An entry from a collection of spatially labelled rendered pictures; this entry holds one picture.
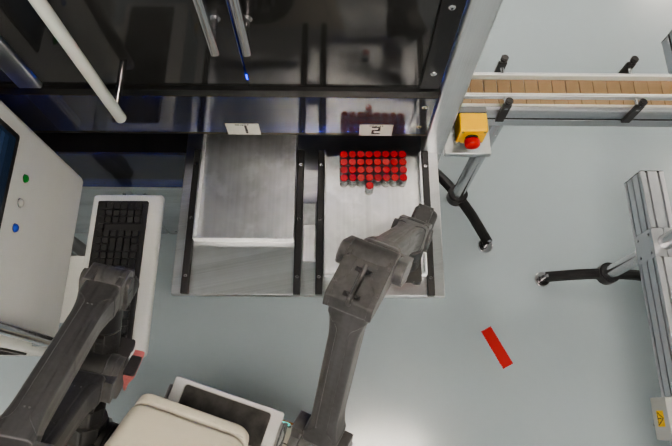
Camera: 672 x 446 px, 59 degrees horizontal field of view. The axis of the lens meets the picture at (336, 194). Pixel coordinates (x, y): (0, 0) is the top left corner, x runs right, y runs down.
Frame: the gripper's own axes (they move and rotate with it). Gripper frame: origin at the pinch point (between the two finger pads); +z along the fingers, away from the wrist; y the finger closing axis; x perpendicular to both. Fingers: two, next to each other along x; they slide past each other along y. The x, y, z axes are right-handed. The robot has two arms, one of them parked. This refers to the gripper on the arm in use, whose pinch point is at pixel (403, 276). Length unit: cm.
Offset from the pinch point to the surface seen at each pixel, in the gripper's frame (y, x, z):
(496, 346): 10, -46, 91
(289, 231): 11.9, 29.7, 1.2
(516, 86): 54, -32, -11
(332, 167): 30.5, 19.1, -1.9
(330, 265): 3.3, 18.5, 2.5
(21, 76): 27, 87, -39
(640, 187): 48, -83, 30
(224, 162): 31, 49, -2
